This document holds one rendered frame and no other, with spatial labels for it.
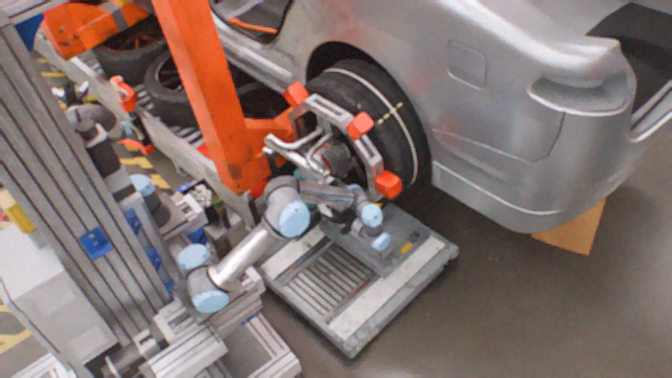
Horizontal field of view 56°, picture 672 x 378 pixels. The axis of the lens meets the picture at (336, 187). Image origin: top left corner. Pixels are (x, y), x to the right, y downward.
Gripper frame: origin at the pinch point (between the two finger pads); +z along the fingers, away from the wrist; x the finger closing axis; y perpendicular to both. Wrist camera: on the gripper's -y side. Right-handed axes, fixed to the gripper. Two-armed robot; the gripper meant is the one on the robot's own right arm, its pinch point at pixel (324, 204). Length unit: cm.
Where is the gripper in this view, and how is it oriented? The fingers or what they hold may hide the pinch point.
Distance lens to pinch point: 266.0
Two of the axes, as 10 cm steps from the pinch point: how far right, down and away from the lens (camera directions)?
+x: -7.1, 5.7, -4.1
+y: -1.3, -6.7, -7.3
